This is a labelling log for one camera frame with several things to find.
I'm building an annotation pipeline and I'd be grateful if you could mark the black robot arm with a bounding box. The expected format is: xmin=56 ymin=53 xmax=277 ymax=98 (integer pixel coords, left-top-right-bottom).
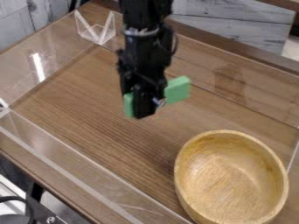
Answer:
xmin=116 ymin=0 xmax=176 ymax=119

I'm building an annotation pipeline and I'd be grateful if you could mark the clear acrylic tray wall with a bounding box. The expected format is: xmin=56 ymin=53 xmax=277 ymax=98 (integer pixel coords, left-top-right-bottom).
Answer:
xmin=0 ymin=16 xmax=299 ymax=224

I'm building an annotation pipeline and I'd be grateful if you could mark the clear acrylic corner bracket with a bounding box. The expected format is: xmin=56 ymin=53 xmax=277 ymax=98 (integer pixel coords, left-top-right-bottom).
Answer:
xmin=73 ymin=10 xmax=116 ymax=46

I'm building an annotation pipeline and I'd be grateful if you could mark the black table leg frame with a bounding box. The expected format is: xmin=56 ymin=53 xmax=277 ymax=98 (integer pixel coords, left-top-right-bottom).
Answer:
xmin=22 ymin=180 xmax=80 ymax=224

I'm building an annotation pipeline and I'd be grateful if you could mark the wooden brown bowl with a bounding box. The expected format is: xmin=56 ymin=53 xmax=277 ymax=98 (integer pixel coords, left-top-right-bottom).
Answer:
xmin=173 ymin=129 xmax=289 ymax=224

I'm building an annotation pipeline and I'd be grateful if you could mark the green rectangular block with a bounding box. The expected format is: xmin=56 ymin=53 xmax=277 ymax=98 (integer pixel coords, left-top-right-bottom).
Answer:
xmin=123 ymin=76 xmax=191 ymax=118

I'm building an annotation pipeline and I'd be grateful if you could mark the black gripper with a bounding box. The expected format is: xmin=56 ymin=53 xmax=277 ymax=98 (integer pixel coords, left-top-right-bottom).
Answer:
xmin=116 ymin=25 xmax=173 ymax=119

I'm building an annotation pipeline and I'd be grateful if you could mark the black cable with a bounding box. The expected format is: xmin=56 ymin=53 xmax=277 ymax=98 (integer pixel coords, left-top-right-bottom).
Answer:
xmin=0 ymin=195 xmax=40 ymax=224

